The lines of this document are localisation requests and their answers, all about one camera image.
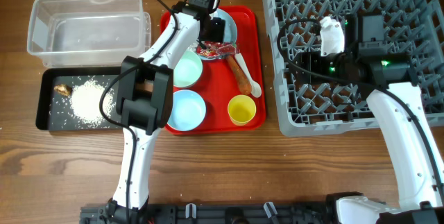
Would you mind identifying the red snack wrapper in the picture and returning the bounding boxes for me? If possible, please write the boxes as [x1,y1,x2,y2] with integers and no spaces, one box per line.
[196,42,240,60]

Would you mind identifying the light green bowl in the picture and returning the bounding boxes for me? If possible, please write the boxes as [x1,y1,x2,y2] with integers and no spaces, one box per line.
[173,51,203,89]

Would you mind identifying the orange carrot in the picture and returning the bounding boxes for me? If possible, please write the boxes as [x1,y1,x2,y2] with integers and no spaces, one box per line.
[226,55,252,95]

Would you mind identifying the light blue bowl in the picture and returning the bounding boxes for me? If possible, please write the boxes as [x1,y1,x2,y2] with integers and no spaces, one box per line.
[167,89,206,132]

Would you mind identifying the white rice pile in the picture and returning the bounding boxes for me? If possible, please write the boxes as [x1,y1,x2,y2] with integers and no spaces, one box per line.
[48,78,121,130]

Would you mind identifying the white tissue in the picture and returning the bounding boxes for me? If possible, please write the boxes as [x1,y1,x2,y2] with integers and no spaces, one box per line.
[187,42,201,53]

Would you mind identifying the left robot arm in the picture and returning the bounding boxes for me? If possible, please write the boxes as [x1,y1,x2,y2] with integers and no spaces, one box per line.
[106,12,225,223]

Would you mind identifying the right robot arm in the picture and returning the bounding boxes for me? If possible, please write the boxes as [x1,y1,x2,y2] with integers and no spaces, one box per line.
[288,51,443,223]

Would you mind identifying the grey dishwasher rack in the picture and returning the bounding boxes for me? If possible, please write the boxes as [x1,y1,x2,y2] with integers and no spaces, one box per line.
[262,0,443,137]

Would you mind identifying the black waste tray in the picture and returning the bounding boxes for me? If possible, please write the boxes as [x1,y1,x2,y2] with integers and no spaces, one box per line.
[35,67,120,131]

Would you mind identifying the light blue plate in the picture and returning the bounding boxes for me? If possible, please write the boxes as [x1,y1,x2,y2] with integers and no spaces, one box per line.
[200,9,237,60]

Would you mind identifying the red serving tray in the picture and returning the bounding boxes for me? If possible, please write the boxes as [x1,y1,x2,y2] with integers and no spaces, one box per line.
[166,6,266,135]

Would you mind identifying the white plastic spoon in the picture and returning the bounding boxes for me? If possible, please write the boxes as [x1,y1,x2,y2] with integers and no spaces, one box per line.
[234,53,262,98]

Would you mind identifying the yellow plastic cup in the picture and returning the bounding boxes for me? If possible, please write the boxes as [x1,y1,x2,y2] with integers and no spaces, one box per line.
[228,94,257,126]

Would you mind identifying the clear plastic bin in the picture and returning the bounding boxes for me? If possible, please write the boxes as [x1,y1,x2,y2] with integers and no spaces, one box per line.
[27,0,151,68]

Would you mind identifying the brown food scrap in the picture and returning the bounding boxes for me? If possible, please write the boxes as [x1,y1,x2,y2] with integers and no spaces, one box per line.
[54,84,72,97]

